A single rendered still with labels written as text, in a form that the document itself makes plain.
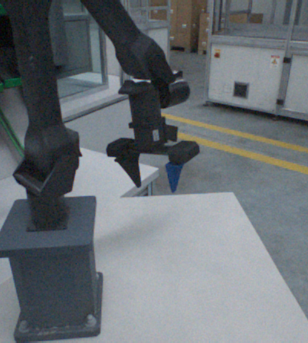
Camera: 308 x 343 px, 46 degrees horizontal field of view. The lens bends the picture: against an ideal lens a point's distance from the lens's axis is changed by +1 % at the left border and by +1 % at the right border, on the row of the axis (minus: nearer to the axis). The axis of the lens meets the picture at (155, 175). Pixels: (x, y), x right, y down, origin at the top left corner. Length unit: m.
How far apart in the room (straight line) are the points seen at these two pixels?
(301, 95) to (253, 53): 0.74
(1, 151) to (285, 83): 3.85
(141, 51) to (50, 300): 0.44
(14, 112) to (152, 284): 0.60
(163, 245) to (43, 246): 0.38
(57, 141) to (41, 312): 0.30
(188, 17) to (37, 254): 9.08
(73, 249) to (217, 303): 0.32
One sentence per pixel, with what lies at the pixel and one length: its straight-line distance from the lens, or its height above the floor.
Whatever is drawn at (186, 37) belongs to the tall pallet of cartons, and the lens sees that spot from 9.54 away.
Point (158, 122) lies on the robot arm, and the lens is 0.68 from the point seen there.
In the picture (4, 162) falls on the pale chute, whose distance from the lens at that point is 0.97.
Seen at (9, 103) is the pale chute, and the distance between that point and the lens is 1.09.
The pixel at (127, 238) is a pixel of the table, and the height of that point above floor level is 0.86.
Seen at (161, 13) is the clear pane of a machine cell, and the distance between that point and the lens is 7.10.
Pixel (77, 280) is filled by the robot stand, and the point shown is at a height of 0.98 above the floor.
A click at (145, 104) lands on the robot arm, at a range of 0.66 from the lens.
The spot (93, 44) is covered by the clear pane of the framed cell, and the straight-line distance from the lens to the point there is 2.18.
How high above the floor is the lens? 1.40
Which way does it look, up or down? 27 degrees down
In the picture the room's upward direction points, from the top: straight up
